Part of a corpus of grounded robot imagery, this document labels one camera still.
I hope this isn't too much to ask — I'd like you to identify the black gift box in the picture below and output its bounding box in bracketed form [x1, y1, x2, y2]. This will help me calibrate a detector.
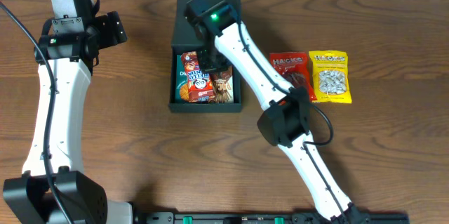
[168, 0, 242, 113]

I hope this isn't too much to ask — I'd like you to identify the red Hello Panda box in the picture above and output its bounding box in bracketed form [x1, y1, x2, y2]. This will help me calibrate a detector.
[181, 52, 215, 103]

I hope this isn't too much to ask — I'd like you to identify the yellow Hacks candy bag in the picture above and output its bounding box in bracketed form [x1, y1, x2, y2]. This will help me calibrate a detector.
[309, 51, 352, 104]

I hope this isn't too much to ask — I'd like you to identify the red Hacks candy bag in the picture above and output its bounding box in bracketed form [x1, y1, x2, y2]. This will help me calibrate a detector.
[269, 52, 316, 101]

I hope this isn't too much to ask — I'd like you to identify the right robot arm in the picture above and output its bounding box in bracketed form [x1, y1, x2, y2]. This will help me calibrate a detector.
[185, 0, 368, 223]

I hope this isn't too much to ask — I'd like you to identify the brown Pocky box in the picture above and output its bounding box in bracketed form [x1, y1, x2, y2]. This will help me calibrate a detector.
[210, 66, 234, 103]

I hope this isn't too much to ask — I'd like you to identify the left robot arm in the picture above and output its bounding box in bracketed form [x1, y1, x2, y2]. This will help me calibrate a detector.
[3, 11, 134, 224]

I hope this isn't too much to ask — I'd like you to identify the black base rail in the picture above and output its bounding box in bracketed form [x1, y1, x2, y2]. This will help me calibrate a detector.
[133, 212, 410, 224]

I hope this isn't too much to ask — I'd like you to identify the teal Good Day Chunkies box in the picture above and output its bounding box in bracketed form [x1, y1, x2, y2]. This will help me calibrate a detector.
[175, 55, 189, 103]

